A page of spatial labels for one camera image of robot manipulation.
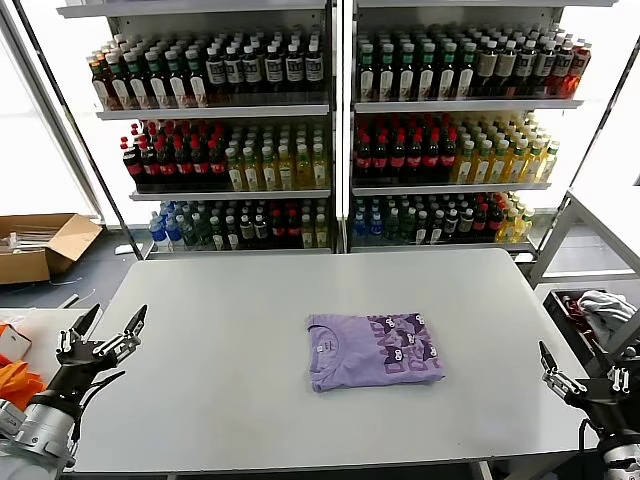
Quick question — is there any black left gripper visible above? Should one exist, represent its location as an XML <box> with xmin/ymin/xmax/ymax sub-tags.
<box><xmin>34</xmin><ymin>304</ymin><xmax>150</xmax><ymax>401</ymax></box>

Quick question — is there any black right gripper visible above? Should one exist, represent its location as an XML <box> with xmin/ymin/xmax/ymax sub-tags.
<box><xmin>538</xmin><ymin>342</ymin><xmax>640</xmax><ymax>441</ymax></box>

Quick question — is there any purple printed t-shirt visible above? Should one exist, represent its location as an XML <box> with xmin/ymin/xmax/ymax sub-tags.
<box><xmin>304</xmin><ymin>312</ymin><xmax>447</xmax><ymax>394</ymax></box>

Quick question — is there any white side table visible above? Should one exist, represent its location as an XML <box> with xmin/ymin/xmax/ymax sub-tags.
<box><xmin>0</xmin><ymin>307</ymin><xmax>104</xmax><ymax>480</ymax></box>

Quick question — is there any dark red garment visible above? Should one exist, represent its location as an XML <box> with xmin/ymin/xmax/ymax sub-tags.
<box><xmin>562</xmin><ymin>294</ymin><xmax>601</xmax><ymax>351</ymax></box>

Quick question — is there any black plastic crate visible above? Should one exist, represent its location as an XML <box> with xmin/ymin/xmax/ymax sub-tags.
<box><xmin>542</xmin><ymin>288</ymin><xmax>640</xmax><ymax>371</ymax></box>

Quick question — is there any grey white garment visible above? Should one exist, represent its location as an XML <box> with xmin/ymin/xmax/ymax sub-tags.
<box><xmin>577</xmin><ymin>289</ymin><xmax>640</xmax><ymax>346</ymax></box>

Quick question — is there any small white orange box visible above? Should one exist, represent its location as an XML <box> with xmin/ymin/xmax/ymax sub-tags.
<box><xmin>0</xmin><ymin>327</ymin><xmax>34</xmax><ymax>361</ymax></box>

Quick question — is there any orange cloth bag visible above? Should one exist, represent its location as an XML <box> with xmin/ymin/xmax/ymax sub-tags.
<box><xmin>0</xmin><ymin>322</ymin><xmax>49</xmax><ymax>409</ymax></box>

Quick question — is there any open cardboard box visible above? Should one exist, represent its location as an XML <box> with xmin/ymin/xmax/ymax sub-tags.
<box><xmin>0</xmin><ymin>213</ymin><xmax>104</xmax><ymax>285</ymax></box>

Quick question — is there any white packing material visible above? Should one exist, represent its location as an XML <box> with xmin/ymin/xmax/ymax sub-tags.
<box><xmin>0</xmin><ymin>228</ymin><xmax>51</xmax><ymax>252</ymax></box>

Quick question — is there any red cap cola bottle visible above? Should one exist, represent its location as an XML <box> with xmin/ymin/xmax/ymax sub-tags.
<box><xmin>190</xmin><ymin>139</ymin><xmax>210</xmax><ymax>187</ymax></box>
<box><xmin>156</xmin><ymin>140</ymin><xmax>176</xmax><ymax>187</ymax></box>
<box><xmin>371</xmin><ymin>134</ymin><xmax>390</xmax><ymax>182</ymax></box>
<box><xmin>422</xmin><ymin>131</ymin><xmax>441</xmax><ymax>182</ymax></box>
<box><xmin>207</xmin><ymin>138</ymin><xmax>226</xmax><ymax>187</ymax></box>
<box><xmin>388</xmin><ymin>133</ymin><xmax>407</xmax><ymax>182</ymax></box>
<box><xmin>121</xmin><ymin>142</ymin><xmax>142</xmax><ymax>189</ymax></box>
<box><xmin>439</xmin><ymin>130</ymin><xmax>458</xmax><ymax>182</ymax></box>
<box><xmin>405</xmin><ymin>132</ymin><xmax>424</xmax><ymax>182</ymax></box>
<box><xmin>354</xmin><ymin>134</ymin><xmax>373</xmax><ymax>182</ymax></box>
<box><xmin>139</xmin><ymin>140</ymin><xmax>159</xmax><ymax>187</ymax></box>
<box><xmin>173</xmin><ymin>139</ymin><xmax>193</xmax><ymax>187</ymax></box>

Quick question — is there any yellow juice bottle green cap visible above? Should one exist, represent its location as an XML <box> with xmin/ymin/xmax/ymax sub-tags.
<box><xmin>540</xmin><ymin>141</ymin><xmax>560</xmax><ymax>183</ymax></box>
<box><xmin>294</xmin><ymin>143</ymin><xmax>313</xmax><ymax>190</ymax></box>
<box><xmin>311</xmin><ymin>142</ymin><xmax>330</xmax><ymax>190</ymax></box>
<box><xmin>507</xmin><ymin>139</ymin><xmax>528</xmax><ymax>184</ymax></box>
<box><xmin>490</xmin><ymin>139</ymin><xmax>510</xmax><ymax>184</ymax></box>
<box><xmin>455</xmin><ymin>140</ymin><xmax>476</xmax><ymax>184</ymax></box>
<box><xmin>242</xmin><ymin>145</ymin><xmax>262</xmax><ymax>191</ymax></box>
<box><xmin>259</xmin><ymin>144</ymin><xmax>279</xmax><ymax>191</ymax></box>
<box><xmin>473</xmin><ymin>139</ymin><xmax>493</xmax><ymax>184</ymax></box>
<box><xmin>524</xmin><ymin>139</ymin><xmax>545</xmax><ymax>184</ymax></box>
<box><xmin>224</xmin><ymin>146</ymin><xmax>245</xmax><ymax>191</ymax></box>
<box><xmin>276</xmin><ymin>144</ymin><xmax>295</xmax><ymax>190</ymax></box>

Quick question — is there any reddish tea bottle white label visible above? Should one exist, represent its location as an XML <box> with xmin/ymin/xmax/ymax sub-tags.
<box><xmin>89</xmin><ymin>53</ymin><xmax>111</xmax><ymax>110</ymax></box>

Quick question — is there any dark tea bottle green label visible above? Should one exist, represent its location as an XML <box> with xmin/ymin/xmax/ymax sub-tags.
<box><xmin>437</xmin><ymin>41</ymin><xmax>458</xmax><ymax>100</ymax></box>
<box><xmin>396</xmin><ymin>42</ymin><xmax>417</xmax><ymax>101</ymax></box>
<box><xmin>164</xmin><ymin>48</ymin><xmax>189</xmax><ymax>108</ymax></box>
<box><xmin>417</xmin><ymin>42</ymin><xmax>438</xmax><ymax>101</ymax></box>
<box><xmin>356</xmin><ymin>43</ymin><xmax>377</xmax><ymax>102</ymax></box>
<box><xmin>376</xmin><ymin>43</ymin><xmax>397</xmax><ymax>102</ymax></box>
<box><xmin>123</xmin><ymin>50</ymin><xmax>150</xmax><ymax>109</ymax></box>
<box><xmin>456</xmin><ymin>41</ymin><xmax>477</xmax><ymax>100</ymax></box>
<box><xmin>106</xmin><ymin>51</ymin><xmax>131</xmax><ymax>109</ymax></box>
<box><xmin>184</xmin><ymin>47</ymin><xmax>209</xmax><ymax>107</ymax></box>
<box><xmin>144</xmin><ymin>49</ymin><xmax>169</xmax><ymax>108</ymax></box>

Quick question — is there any metal beverage shelf rack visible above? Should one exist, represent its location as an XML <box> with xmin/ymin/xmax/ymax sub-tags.
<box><xmin>55</xmin><ymin>0</ymin><xmax>346</xmax><ymax>260</ymax></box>
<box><xmin>343</xmin><ymin>0</ymin><xmax>620</xmax><ymax>256</ymax></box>

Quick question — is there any dark drink bottle black label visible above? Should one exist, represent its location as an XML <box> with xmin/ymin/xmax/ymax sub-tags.
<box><xmin>263</xmin><ymin>43</ymin><xmax>284</xmax><ymax>101</ymax></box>
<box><xmin>303</xmin><ymin>41</ymin><xmax>323</xmax><ymax>101</ymax></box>
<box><xmin>241</xmin><ymin>43</ymin><xmax>262</xmax><ymax>102</ymax></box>
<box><xmin>223</xmin><ymin>44</ymin><xmax>244</xmax><ymax>103</ymax></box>
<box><xmin>204</xmin><ymin>45</ymin><xmax>226</xmax><ymax>104</ymax></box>
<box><xmin>284</xmin><ymin>42</ymin><xmax>304</xmax><ymax>101</ymax></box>

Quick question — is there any red drink bottle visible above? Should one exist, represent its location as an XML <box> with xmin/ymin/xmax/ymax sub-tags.
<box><xmin>570</xmin><ymin>41</ymin><xmax>595</xmax><ymax>99</ymax></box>

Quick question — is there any dark bottle grey label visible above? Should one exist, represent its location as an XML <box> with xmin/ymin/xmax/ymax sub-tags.
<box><xmin>515</xmin><ymin>39</ymin><xmax>537</xmax><ymax>96</ymax></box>
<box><xmin>534</xmin><ymin>39</ymin><xmax>556</xmax><ymax>96</ymax></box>
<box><xmin>552</xmin><ymin>39</ymin><xmax>575</xmax><ymax>97</ymax></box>

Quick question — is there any dark bottle beige label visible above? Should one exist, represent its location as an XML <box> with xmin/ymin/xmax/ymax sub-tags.
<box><xmin>496</xmin><ymin>39</ymin><xmax>518</xmax><ymax>97</ymax></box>
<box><xmin>476</xmin><ymin>40</ymin><xmax>499</xmax><ymax>97</ymax></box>

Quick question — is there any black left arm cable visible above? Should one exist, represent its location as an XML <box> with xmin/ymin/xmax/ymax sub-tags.
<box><xmin>73</xmin><ymin>369</ymin><xmax>126</xmax><ymax>451</ymax></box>

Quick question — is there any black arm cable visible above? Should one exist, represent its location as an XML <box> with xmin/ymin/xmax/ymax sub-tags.
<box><xmin>73</xmin><ymin>369</ymin><xmax>126</xmax><ymax>451</ymax></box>
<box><xmin>577</xmin><ymin>419</ymin><xmax>601</xmax><ymax>451</ymax></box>

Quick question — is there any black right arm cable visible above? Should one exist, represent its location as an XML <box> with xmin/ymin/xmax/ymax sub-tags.
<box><xmin>577</xmin><ymin>419</ymin><xmax>601</xmax><ymax>451</ymax></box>

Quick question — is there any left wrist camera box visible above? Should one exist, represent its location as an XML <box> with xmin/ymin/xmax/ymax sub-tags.
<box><xmin>0</xmin><ymin>398</ymin><xmax>25</xmax><ymax>435</ymax></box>

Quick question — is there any dark slanted metal post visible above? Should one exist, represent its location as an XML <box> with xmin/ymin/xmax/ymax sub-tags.
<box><xmin>532</xmin><ymin>39</ymin><xmax>640</xmax><ymax>254</ymax></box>
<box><xmin>12</xmin><ymin>0</ymin><xmax>145</xmax><ymax>260</ymax></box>

